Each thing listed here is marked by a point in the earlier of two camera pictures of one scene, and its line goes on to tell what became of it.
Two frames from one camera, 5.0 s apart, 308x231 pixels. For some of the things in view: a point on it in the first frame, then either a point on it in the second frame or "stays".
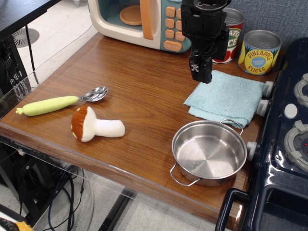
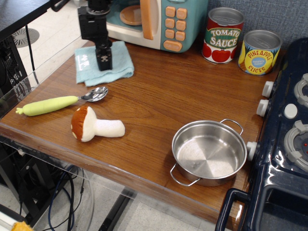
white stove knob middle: [262, 107] stays
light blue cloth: [227, 97] to [87, 71]
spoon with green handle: [95, 94] stays
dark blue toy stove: [276, 198] stays
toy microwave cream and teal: [159, 23] stays
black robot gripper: [204, 22] to [93, 22]
